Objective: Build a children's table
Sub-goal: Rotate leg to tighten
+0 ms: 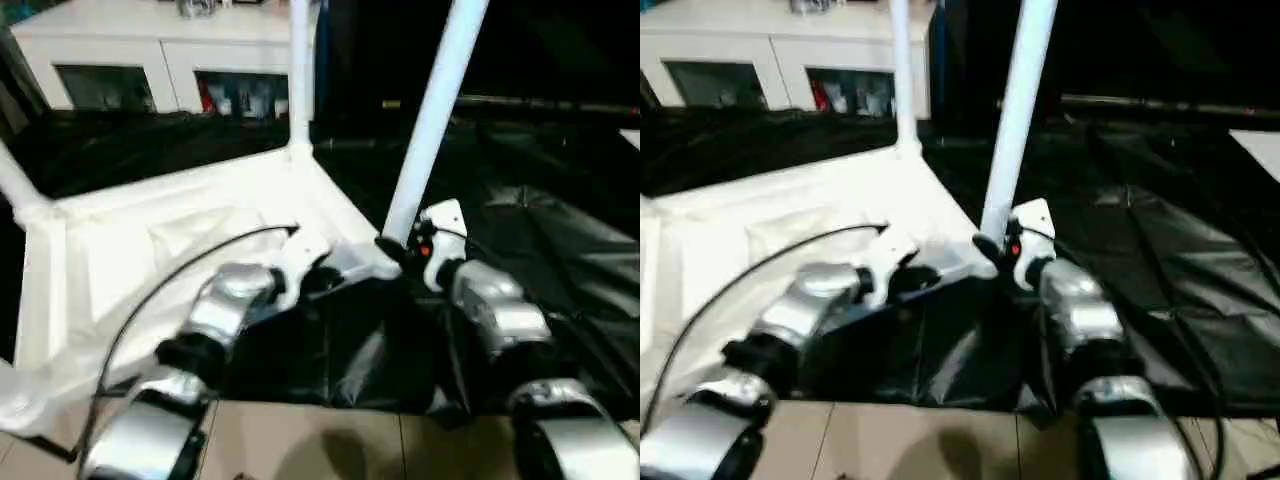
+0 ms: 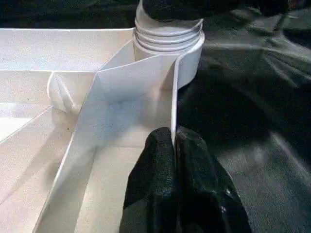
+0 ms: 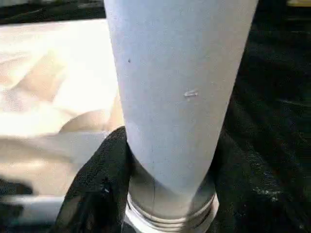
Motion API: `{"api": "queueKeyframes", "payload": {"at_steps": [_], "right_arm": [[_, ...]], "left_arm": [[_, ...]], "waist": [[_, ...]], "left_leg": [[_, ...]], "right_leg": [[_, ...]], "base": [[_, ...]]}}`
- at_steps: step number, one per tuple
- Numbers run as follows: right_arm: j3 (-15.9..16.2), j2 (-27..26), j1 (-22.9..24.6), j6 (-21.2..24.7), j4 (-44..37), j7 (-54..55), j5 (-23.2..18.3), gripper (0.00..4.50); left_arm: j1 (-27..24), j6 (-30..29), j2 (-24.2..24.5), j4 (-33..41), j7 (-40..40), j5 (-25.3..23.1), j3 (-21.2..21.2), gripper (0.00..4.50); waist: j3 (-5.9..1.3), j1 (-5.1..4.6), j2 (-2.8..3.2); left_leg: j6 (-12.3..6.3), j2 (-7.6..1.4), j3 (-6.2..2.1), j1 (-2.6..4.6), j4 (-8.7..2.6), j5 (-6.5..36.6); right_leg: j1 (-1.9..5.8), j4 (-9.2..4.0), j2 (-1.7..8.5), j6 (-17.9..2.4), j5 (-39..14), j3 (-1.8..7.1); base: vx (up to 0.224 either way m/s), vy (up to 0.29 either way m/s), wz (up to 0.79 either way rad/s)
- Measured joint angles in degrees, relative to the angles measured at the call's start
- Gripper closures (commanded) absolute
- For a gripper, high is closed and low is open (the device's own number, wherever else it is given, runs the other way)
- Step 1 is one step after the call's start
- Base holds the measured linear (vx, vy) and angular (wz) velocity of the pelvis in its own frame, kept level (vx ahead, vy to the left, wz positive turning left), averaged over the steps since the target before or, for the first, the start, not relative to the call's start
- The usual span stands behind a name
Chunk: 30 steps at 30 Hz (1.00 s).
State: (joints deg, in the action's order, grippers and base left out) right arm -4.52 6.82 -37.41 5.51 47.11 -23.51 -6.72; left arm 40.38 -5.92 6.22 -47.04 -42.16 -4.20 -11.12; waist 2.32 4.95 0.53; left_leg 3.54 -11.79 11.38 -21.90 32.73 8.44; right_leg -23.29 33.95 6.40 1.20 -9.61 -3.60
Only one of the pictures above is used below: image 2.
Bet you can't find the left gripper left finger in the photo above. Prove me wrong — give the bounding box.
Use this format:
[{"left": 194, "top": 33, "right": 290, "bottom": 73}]
[{"left": 119, "top": 126, "right": 179, "bottom": 233}]

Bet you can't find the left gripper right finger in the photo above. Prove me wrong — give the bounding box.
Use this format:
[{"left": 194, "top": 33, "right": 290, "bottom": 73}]
[{"left": 174, "top": 126, "right": 252, "bottom": 233}]

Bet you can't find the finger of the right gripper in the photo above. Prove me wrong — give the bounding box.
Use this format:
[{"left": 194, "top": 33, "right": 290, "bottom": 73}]
[{"left": 142, "top": 0, "right": 219, "bottom": 22}]

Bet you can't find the white plastic table leg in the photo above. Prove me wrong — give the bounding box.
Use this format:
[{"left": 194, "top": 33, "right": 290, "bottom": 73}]
[{"left": 134, "top": 0, "right": 204, "bottom": 53}]

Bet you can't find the white plastic table top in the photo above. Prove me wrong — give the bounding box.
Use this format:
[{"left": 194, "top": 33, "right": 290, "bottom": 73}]
[{"left": 0, "top": 28, "right": 205, "bottom": 233}]

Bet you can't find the black mat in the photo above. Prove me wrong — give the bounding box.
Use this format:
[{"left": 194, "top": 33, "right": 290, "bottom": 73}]
[{"left": 0, "top": 0, "right": 311, "bottom": 233}]

